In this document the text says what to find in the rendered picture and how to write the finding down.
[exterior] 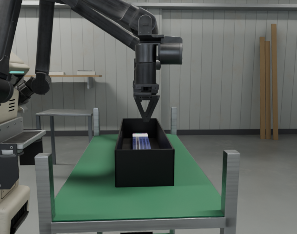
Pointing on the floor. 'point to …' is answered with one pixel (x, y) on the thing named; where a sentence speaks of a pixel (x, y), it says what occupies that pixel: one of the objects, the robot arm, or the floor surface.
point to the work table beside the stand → (63, 115)
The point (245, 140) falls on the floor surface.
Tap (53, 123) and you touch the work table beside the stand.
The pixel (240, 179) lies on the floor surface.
